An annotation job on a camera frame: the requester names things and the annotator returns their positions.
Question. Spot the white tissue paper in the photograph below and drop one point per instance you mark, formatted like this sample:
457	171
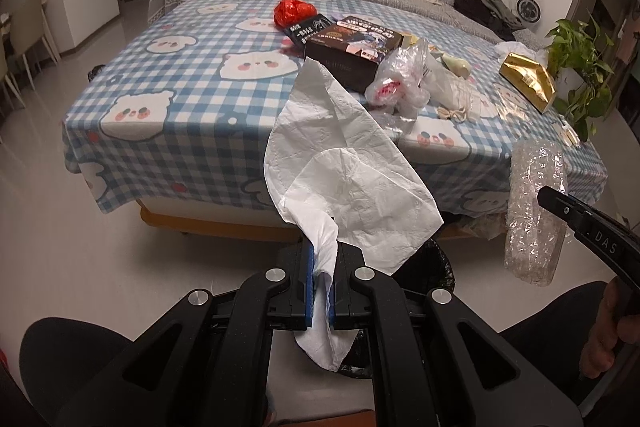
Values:
332	170

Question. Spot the clear bubble wrap bag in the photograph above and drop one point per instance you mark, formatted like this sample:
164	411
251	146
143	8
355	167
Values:
534	237

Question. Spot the person right hand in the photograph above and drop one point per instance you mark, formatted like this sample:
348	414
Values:
598	353

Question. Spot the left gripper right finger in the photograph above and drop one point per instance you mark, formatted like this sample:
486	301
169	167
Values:
348	308

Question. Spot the red plastic bag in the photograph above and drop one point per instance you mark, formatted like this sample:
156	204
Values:
290	12

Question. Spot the cream lotion tube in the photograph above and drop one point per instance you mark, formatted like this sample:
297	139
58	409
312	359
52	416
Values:
457	65

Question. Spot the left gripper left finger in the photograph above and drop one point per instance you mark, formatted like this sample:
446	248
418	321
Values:
295	305

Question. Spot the black trash bag bin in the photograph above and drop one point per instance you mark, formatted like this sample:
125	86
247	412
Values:
427	269

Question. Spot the blue checkered bear tablecloth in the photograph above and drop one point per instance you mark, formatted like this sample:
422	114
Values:
212	103

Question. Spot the green potted plant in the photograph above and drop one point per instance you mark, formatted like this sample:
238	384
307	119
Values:
576	63

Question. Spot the dark clothes pile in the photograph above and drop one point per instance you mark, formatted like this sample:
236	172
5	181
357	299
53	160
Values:
493	14

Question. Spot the purple candy wrapper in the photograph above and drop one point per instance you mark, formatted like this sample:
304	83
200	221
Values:
301	32

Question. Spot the dining chair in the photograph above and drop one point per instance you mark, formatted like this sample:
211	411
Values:
28	26

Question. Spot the gold tissue pack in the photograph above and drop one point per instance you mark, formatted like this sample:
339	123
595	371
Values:
531	79

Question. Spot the small round fan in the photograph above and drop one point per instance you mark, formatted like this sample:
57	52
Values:
529	11

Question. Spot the clear red-print plastic bag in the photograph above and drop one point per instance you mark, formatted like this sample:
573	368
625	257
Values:
397	84

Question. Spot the dark snack box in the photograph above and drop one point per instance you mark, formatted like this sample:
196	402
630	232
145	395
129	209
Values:
352	49

